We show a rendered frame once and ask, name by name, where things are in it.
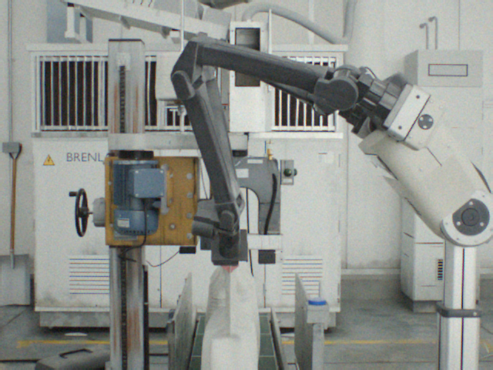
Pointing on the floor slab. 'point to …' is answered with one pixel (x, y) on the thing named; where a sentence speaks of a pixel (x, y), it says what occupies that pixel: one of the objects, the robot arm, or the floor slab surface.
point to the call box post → (316, 346)
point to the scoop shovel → (15, 262)
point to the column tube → (135, 329)
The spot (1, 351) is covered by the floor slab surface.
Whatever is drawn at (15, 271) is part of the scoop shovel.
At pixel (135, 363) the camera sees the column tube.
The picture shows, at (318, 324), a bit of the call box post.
